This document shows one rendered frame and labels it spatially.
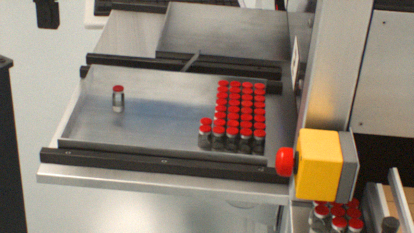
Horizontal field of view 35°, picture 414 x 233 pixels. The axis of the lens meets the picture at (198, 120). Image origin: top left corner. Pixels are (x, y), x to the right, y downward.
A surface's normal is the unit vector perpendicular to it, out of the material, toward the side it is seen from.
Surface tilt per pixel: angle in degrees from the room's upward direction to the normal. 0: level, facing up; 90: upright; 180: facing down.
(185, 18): 0
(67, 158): 90
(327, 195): 90
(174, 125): 0
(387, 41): 90
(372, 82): 90
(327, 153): 0
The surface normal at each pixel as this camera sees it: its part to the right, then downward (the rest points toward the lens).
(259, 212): -0.07, 0.54
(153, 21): 0.06, -0.84
